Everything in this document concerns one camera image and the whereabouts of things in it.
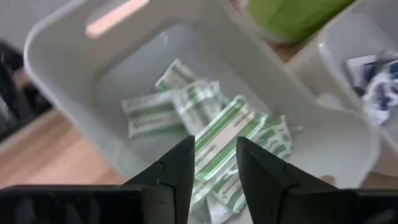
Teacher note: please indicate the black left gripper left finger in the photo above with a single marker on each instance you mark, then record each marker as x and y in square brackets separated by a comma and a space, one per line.
[140, 202]

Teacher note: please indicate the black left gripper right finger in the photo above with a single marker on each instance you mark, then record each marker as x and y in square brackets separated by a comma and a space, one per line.
[295, 202]

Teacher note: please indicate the white plastic storage bin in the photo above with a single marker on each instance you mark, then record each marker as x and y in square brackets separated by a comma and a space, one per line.
[77, 62]
[348, 40]

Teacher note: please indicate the green wipes canister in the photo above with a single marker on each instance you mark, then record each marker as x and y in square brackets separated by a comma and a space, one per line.
[292, 18]

